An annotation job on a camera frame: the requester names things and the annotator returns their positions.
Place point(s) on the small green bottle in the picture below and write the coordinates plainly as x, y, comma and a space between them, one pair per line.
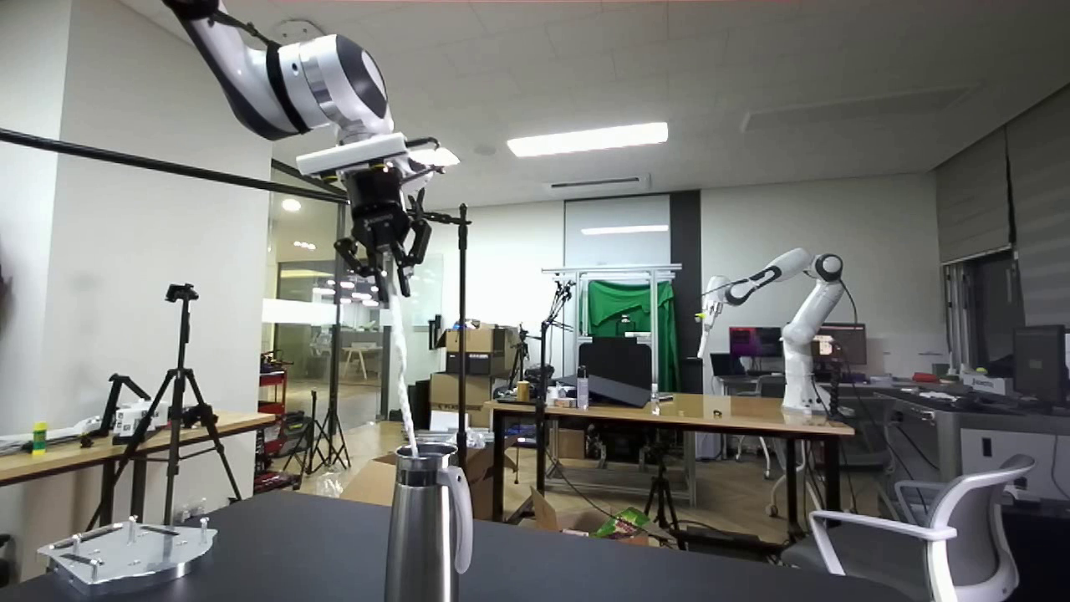
37, 440

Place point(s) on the black vertical stand pole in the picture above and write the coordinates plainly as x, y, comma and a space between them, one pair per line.
461, 334

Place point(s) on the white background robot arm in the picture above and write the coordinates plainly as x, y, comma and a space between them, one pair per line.
804, 357

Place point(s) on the red cart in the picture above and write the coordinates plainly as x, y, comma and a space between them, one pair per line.
271, 386

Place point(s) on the small clear bottle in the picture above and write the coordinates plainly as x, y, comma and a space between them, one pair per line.
583, 391

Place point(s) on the black camera tripod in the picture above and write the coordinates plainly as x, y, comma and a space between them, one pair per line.
181, 291

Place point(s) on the glass door partition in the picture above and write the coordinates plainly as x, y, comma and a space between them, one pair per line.
302, 334

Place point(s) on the grey window blinds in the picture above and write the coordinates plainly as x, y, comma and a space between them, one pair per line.
1037, 202

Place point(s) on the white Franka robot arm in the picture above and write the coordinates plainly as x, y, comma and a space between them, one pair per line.
311, 78

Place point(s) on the closed cardboard box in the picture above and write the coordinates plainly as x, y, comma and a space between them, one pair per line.
480, 340
480, 390

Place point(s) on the white metal frame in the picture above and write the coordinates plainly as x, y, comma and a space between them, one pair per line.
605, 270

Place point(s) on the black stand with white head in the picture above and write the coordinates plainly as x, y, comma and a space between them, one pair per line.
543, 446

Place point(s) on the black horizontal rod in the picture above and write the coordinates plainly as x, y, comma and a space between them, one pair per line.
167, 164

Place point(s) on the ceiling air vent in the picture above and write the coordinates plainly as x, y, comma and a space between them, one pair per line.
596, 182

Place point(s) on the wooden table with black legs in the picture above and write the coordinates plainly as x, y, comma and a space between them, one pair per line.
691, 417

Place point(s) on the green cloth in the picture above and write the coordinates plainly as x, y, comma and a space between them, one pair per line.
624, 305

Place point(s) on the green item on floor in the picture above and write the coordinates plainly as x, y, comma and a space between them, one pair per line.
624, 523

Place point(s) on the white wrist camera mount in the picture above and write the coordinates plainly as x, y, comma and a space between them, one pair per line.
353, 152

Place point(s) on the white mesh office chair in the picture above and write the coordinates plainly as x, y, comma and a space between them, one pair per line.
982, 557

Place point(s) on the monitor with pink screen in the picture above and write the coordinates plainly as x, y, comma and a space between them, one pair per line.
756, 343

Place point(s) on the clear acrylic plate with screws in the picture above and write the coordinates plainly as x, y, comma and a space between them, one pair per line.
121, 552

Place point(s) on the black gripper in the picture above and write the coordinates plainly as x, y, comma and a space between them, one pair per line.
386, 236

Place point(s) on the black computer monitor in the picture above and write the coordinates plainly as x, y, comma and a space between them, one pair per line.
1042, 362

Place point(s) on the stainless steel flask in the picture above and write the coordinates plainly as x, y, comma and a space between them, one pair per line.
420, 536

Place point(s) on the small black tripod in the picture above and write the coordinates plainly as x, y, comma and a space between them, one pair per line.
663, 490

